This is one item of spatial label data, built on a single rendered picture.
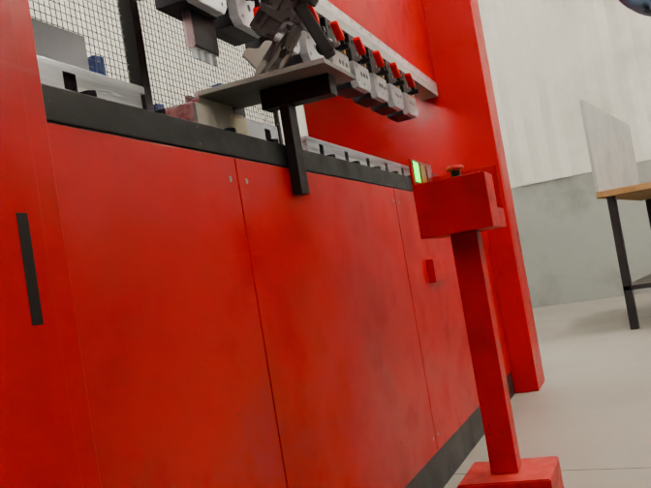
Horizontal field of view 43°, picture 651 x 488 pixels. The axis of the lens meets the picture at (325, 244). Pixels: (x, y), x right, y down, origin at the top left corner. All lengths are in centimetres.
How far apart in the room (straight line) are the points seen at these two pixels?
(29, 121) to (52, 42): 140
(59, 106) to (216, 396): 47
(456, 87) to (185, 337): 277
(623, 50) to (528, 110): 109
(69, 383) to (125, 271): 30
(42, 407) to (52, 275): 12
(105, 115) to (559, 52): 823
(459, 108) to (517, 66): 552
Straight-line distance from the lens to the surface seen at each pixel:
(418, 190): 184
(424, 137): 378
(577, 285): 902
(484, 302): 188
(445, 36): 384
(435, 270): 253
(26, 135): 81
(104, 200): 106
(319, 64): 154
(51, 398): 78
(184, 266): 119
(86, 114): 107
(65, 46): 225
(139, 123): 117
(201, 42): 173
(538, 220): 909
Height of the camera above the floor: 59
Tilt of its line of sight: 3 degrees up
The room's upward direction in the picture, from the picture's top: 9 degrees counter-clockwise
